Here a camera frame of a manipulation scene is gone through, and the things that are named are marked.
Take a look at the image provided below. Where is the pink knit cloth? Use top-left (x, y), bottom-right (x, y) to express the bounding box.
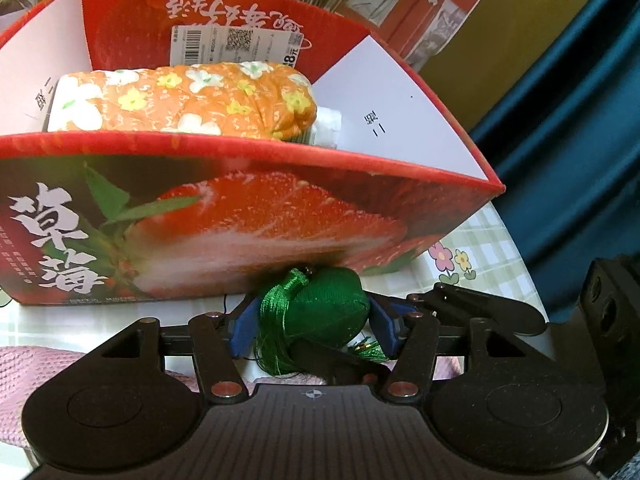
top-left (0, 345), bottom-right (206, 450)

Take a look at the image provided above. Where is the teal curtain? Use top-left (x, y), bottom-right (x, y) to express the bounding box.
top-left (467, 0), bottom-right (640, 311)

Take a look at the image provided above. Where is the white soft roll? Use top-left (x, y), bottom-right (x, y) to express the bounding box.
top-left (315, 106), bottom-right (346, 149)

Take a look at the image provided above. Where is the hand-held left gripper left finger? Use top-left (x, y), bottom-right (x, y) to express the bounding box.
top-left (101, 302), bottom-right (263, 407)

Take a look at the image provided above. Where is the green tasselled sachet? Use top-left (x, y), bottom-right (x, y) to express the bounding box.
top-left (252, 266), bottom-right (396, 378)

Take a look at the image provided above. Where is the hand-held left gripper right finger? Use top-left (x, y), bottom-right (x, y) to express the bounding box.
top-left (369, 299), bottom-right (526, 407)

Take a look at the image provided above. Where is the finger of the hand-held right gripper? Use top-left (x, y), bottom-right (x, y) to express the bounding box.
top-left (294, 342), bottom-right (392, 386)
top-left (407, 282), bottom-right (548, 336)

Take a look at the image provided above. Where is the green checked cartoon tablecloth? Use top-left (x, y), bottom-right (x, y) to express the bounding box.
top-left (0, 200), bottom-right (551, 480)

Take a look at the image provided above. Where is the orange floral soft cushion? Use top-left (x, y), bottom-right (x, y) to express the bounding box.
top-left (47, 60), bottom-right (318, 142)

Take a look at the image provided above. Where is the red strawberry print cardboard box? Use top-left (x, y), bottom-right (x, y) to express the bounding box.
top-left (0, 0), bottom-right (506, 308)

